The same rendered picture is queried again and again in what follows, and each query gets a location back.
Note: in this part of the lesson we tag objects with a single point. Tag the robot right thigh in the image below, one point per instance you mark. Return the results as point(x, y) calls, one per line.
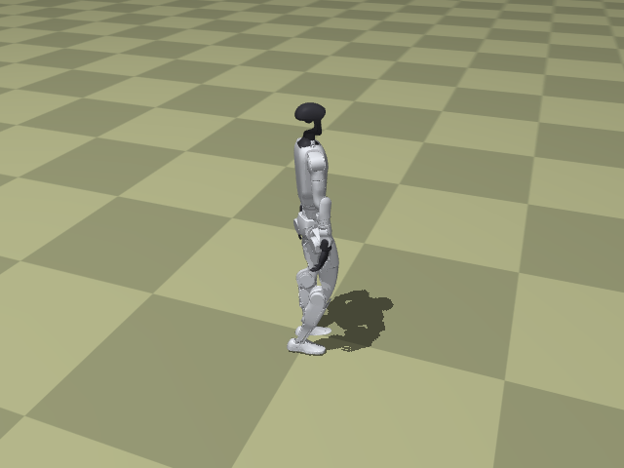
point(328, 273)

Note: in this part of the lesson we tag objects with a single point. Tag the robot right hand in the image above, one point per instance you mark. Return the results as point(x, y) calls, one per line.
point(324, 255)

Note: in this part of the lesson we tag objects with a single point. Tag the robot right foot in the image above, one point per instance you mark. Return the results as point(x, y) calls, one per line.
point(308, 347)

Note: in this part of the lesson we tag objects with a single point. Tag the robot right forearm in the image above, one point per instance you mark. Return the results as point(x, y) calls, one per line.
point(324, 222)

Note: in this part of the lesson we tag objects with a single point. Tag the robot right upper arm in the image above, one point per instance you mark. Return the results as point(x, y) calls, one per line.
point(316, 165)

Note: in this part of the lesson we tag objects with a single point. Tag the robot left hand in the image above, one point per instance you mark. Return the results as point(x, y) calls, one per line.
point(300, 209)

